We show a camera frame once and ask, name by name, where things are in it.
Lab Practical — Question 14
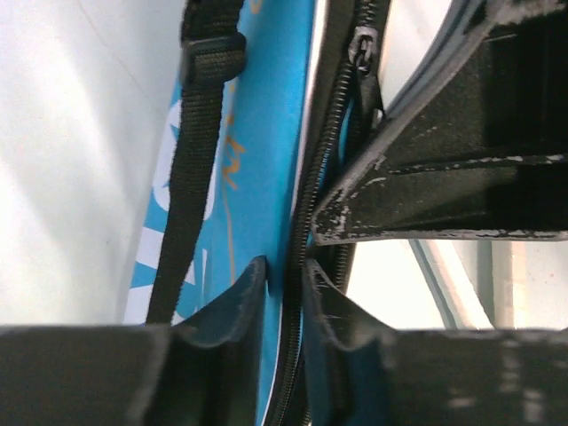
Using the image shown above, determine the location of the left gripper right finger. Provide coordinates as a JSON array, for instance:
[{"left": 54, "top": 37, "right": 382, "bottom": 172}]
[{"left": 303, "top": 259, "right": 398, "bottom": 351}]

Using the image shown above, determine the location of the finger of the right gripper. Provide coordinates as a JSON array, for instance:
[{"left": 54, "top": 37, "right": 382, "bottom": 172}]
[{"left": 312, "top": 1, "right": 567, "bottom": 245}]

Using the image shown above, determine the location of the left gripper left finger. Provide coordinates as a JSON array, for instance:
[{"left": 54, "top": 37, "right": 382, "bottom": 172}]
[{"left": 173, "top": 256, "right": 266, "bottom": 349}]

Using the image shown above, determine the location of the blue sport racket bag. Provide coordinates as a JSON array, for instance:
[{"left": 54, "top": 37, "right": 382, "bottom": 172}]
[{"left": 132, "top": 1, "right": 390, "bottom": 425}]

